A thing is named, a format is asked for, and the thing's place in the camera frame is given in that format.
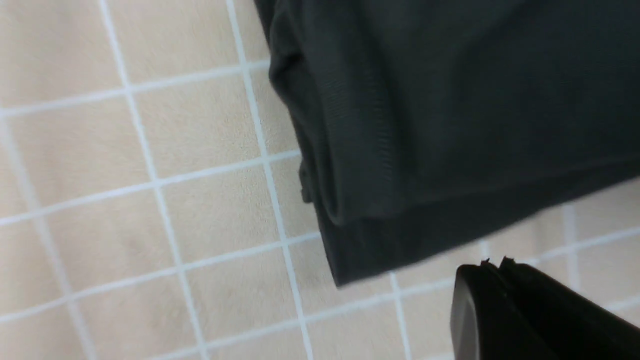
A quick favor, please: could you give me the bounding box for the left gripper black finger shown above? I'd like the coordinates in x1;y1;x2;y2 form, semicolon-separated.
450;257;640;360

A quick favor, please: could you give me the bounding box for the dark gray long-sleeve top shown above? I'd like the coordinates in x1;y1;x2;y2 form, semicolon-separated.
254;0;640;287

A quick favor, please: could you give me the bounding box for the beige checked tablecloth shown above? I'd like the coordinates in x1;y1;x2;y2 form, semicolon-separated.
0;0;640;360

